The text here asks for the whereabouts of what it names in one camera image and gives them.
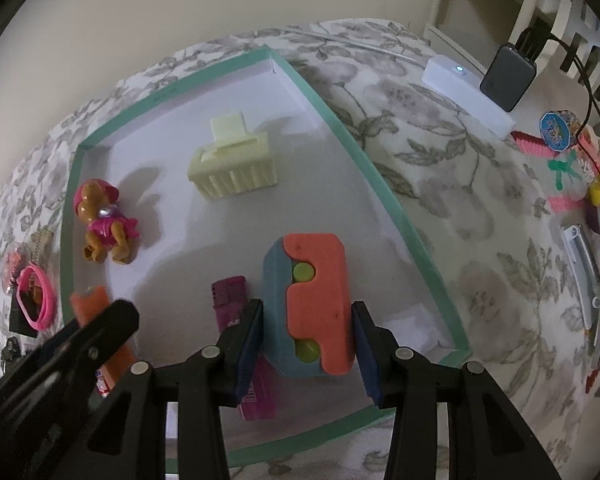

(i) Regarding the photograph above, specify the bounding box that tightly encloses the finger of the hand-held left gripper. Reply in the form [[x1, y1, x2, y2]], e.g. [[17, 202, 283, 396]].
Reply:
[[0, 300, 141, 411]]

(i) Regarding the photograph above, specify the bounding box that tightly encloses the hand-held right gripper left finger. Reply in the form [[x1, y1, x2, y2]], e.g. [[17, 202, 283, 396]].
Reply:
[[86, 299, 265, 480]]

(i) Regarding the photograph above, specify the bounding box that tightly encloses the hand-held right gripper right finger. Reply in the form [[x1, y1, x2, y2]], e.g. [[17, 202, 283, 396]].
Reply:
[[350, 301, 563, 480]]

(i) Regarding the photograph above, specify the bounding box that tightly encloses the pink smartwatch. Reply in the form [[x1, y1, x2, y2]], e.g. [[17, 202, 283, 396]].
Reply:
[[16, 265, 58, 332]]

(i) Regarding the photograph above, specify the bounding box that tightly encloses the purple lighter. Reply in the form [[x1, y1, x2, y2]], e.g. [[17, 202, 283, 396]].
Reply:
[[211, 276, 278, 422]]

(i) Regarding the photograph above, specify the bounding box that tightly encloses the orange blue fidget toy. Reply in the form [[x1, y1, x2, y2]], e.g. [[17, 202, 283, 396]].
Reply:
[[262, 232, 357, 378]]

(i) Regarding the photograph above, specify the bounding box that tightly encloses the clear round pink case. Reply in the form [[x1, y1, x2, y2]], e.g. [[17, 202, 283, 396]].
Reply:
[[2, 247, 31, 291]]

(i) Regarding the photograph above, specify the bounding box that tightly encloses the pink puppy toy figure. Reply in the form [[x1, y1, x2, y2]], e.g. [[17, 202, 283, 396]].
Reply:
[[75, 180, 140, 265]]

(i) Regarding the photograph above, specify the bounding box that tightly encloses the teal cardboard box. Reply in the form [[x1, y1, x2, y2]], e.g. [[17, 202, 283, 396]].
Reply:
[[60, 44, 473, 471]]

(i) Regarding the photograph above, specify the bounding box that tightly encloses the cream hair claw clip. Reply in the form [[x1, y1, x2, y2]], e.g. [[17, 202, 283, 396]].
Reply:
[[186, 112, 280, 200]]

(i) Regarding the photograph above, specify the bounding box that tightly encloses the gold patterned lighter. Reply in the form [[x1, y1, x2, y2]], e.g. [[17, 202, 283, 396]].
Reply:
[[32, 230, 51, 266]]

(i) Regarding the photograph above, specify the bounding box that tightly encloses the green ribbon bow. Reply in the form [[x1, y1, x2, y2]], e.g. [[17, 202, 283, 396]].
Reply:
[[547, 152, 582, 192]]

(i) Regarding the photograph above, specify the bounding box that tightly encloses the white power adapter box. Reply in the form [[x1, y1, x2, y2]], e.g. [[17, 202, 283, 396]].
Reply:
[[421, 56, 517, 141]]

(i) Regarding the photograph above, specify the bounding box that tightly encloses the round blue tin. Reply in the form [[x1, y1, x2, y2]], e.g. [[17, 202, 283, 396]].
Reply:
[[539, 109, 584, 152]]

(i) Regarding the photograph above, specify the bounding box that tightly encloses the dark grey power bank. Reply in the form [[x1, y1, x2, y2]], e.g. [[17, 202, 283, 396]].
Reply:
[[480, 44, 537, 112]]

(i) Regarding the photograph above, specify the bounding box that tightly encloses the black cable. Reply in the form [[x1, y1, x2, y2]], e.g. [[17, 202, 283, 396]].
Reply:
[[510, 22, 600, 196]]

